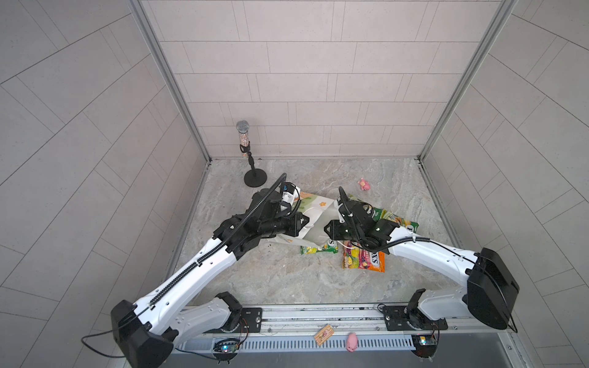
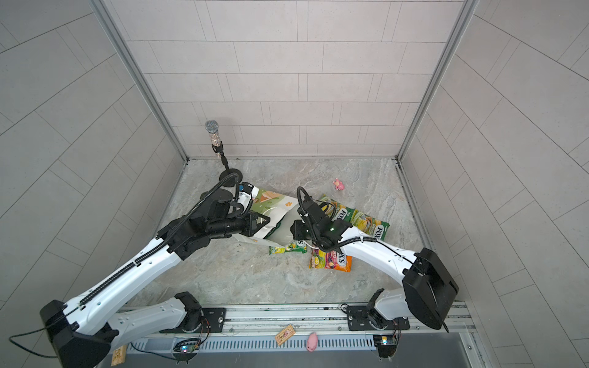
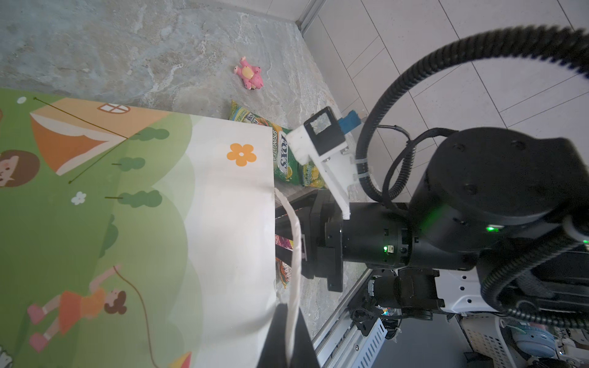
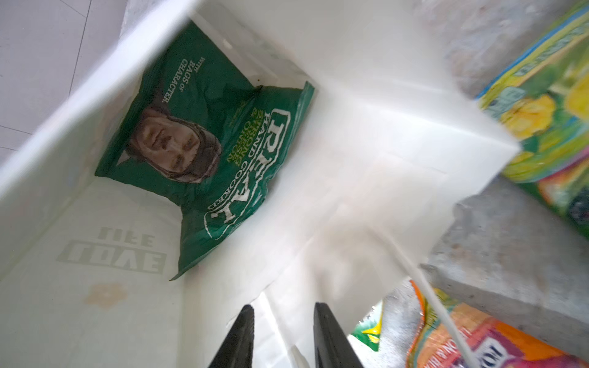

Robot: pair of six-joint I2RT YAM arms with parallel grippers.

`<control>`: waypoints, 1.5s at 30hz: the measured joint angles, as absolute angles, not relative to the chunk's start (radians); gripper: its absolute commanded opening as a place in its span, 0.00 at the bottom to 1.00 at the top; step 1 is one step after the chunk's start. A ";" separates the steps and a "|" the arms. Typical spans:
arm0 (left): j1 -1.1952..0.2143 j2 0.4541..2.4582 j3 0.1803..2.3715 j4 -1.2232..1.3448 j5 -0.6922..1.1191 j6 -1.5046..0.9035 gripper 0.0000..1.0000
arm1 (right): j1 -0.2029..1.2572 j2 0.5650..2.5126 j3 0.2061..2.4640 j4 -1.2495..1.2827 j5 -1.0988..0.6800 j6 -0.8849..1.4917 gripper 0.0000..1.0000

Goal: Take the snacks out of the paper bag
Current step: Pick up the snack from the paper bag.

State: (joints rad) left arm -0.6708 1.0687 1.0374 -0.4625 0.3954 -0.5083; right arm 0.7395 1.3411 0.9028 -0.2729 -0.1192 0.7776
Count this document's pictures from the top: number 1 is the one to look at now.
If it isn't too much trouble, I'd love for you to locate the right green circuit board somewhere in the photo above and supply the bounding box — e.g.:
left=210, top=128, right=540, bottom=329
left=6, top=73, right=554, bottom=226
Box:
left=411, top=334, right=438, bottom=359

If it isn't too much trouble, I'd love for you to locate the orange Fox's candy bag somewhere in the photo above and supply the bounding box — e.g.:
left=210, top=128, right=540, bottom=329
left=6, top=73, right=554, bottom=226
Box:
left=341, top=242, right=386, bottom=273

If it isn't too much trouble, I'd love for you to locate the left green circuit board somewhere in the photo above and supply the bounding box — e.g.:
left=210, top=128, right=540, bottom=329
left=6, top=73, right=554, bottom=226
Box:
left=213, top=338, right=241, bottom=362

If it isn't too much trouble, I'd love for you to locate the silver microphone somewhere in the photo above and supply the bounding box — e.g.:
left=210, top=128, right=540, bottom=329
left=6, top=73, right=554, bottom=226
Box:
left=236, top=120, right=250, bottom=147

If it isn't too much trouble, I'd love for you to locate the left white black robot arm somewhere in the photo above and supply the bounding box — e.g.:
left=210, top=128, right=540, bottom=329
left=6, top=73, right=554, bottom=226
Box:
left=110, top=182, right=309, bottom=367

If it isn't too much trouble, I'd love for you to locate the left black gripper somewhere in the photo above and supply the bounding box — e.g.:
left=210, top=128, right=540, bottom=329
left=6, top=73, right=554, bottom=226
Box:
left=256, top=209, right=311, bottom=237

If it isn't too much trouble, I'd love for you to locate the pink pig toy on rail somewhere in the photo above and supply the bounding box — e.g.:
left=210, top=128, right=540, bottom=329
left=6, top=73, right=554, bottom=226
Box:
left=346, top=332, right=359, bottom=353

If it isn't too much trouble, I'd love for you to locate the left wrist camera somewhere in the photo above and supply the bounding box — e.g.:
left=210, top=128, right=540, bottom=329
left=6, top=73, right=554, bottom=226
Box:
left=282, top=182, right=300, bottom=206

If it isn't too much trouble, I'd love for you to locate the white illustrated paper bag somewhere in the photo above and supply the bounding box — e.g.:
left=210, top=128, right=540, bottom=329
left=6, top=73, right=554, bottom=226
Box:
left=275, top=190, right=341, bottom=247

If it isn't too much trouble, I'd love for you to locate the green Fox's candy bag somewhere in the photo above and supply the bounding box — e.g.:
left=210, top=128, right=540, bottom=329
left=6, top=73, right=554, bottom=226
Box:
left=301, top=243, right=338, bottom=255
left=348, top=194, right=374, bottom=216
left=373, top=208, right=419, bottom=232

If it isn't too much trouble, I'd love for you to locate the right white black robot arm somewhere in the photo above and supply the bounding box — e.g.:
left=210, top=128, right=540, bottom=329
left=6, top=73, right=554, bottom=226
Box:
left=324, top=200, right=520, bottom=331

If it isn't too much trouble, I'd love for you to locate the green circuit board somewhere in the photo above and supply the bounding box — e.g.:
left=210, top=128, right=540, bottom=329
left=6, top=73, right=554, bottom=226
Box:
left=411, top=334, right=438, bottom=359
left=213, top=338, right=241, bottom=362

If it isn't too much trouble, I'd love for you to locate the wooden mousetrap on rail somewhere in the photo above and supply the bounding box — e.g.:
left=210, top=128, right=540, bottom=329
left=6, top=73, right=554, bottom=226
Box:
left=314, top=324, right=334, bottom=347

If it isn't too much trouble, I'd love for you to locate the small pink toy on table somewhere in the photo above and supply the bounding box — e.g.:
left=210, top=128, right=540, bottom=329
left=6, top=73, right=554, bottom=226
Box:
left=358, top=178, right=371, bottom=191

